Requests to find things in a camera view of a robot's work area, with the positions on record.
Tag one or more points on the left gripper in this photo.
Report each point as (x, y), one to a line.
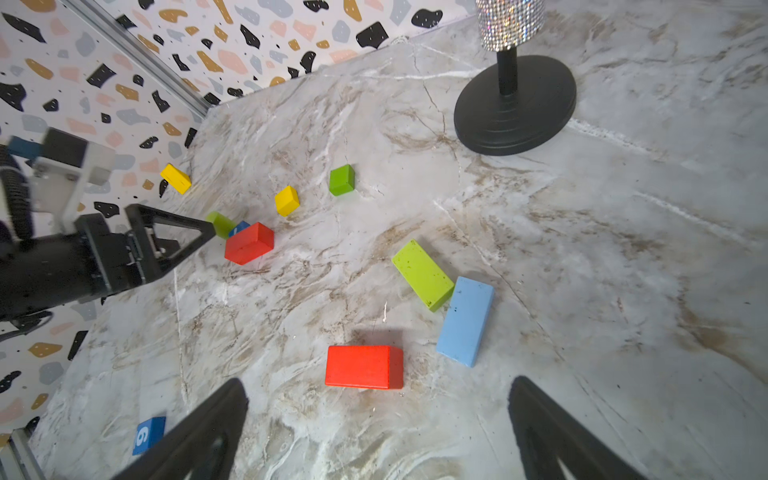
(157, 243)

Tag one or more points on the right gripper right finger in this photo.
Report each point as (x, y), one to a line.
(551, 441)

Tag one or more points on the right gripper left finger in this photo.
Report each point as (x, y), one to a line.
(203, 445)

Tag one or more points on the red rectangular block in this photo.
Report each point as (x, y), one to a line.
(252, 243)
(366, 367)

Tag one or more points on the light blue block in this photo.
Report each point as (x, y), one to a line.
(463, 328)

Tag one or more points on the lime green block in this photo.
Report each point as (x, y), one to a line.
(429, 282)

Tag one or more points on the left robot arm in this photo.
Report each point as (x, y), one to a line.
(93, 262)

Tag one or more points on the yellow flat rectangular block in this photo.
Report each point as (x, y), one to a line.
(176, 178)

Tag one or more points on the green cylinder block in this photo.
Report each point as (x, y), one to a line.
(222, 224)

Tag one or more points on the blue number six cube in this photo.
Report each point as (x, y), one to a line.
(148, 433)

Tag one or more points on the blue number seven cube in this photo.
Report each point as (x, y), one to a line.
(241, 226)

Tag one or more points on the small yellow cube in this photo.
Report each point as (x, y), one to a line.
(287, 201)

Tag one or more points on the small green cube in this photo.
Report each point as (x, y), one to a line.
(342, 180)

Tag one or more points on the black round microphone stand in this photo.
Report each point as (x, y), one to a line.
(515, 105)

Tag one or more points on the glitter microphone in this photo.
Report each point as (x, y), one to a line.
(506, 24)

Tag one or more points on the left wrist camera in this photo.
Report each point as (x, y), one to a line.
(51, 177)

